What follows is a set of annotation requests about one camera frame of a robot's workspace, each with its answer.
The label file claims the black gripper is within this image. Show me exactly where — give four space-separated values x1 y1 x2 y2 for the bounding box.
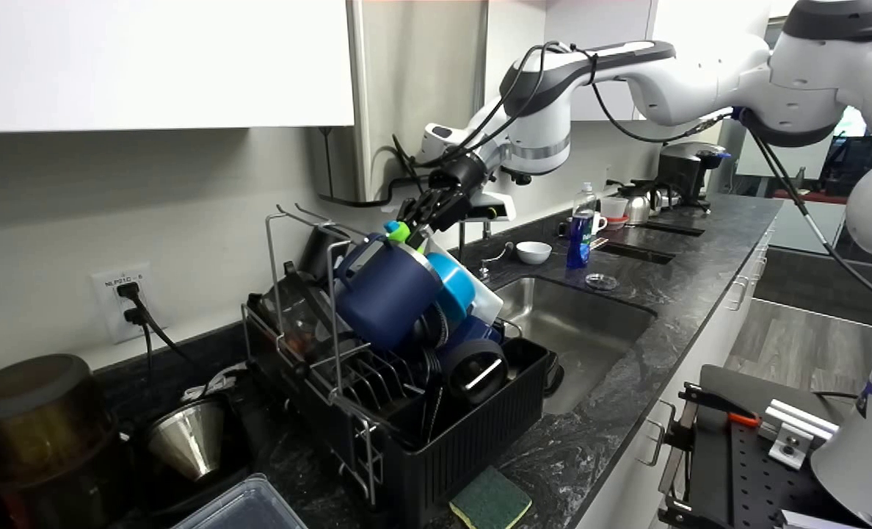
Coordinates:
399 152 494 237

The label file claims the blue plastic pan green handle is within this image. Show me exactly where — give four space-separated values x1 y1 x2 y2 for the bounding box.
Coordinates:
382 218 482 321

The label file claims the black dish drying rack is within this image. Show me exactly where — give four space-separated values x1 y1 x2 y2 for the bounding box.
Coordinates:
240 202 563 525

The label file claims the chrome gooseneck faucet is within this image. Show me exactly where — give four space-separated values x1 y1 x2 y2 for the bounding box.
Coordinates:
456 218 497 249

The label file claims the large navy blue mug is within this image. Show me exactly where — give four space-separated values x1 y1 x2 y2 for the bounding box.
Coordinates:
331 231 447 359

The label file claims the clear plastic container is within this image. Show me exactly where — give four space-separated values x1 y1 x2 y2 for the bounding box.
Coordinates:
466 260 509 328

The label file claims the small white bowl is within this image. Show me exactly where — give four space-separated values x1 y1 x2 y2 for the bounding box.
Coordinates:
513 237 556 266

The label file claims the blue dish soap bottle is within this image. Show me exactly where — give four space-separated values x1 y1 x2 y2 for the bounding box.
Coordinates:
563 209 597 272

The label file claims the dark mug grey rim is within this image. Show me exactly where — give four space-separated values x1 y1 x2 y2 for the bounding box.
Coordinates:
435 316 512 406

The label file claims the round steel sink strainer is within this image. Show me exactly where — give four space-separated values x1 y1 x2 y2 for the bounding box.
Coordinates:
581 269 622 294

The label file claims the stainless steel sink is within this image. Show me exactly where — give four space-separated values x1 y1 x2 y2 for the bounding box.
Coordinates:
487 272 660 419

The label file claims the flat black mat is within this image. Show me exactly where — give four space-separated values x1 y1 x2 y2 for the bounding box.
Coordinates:
600 237 678 266
636 218 707 237

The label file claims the black espresso machine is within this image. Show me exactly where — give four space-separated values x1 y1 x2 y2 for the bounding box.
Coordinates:
653 140 736 215

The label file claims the thin white stick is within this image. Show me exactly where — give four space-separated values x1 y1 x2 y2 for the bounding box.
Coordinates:
180 360 253 406

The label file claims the green yellow sponge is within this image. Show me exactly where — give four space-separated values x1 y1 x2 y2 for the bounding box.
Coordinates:
447 465 534 529

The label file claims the steel cone coffee dripper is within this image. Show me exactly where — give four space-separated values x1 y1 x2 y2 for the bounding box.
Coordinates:
143 394 230 485

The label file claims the clear plastic storage box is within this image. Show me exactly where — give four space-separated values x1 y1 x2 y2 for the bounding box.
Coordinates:
171 469 311 529

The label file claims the black floor mat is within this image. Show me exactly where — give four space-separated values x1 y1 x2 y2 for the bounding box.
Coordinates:
751 244 872 332

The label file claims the grey robot mounting table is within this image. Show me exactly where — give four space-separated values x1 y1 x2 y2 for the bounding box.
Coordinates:
688 360 872 529

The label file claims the silver metal clamp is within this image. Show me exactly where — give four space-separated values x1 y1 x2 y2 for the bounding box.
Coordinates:
760 394 842 472

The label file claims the brown metal pot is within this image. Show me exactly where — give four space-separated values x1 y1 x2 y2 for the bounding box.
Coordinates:
0 349 115 529

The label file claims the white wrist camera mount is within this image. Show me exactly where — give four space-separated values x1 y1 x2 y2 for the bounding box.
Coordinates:
460 187 516 227

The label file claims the white wall outlet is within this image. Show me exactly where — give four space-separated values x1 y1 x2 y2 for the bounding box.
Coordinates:
89 260 159 347

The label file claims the black red handled tool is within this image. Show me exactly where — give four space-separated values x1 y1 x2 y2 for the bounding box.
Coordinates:
678 381 767 434

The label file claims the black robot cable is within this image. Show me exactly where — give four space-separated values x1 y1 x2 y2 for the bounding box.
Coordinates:
739 113 872 312

